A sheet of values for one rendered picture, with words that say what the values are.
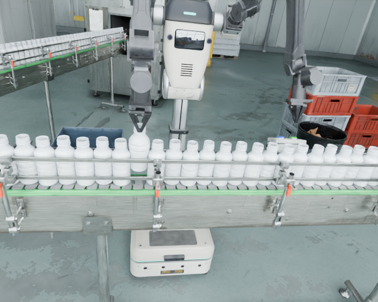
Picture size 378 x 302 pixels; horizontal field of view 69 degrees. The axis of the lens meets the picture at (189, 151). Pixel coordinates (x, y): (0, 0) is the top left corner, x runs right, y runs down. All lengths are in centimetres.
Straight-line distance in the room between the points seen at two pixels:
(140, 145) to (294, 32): 70
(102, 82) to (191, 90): 356
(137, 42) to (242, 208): 68
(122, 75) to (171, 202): 390
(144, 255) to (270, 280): 88
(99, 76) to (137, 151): 407
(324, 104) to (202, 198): 249
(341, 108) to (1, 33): 597
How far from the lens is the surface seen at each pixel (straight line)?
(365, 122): 387
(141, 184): 99
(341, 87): 335
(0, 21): 669
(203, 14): 149
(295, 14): 114
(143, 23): 83
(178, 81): 144
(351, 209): 133
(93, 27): 481
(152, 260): 180
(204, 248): 182
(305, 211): 121
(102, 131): 154
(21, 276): 212
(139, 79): 75
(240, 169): 101
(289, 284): 215
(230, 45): 1046
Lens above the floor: 158
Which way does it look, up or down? 28 degrees down
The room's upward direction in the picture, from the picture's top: 7 degrees clockwise
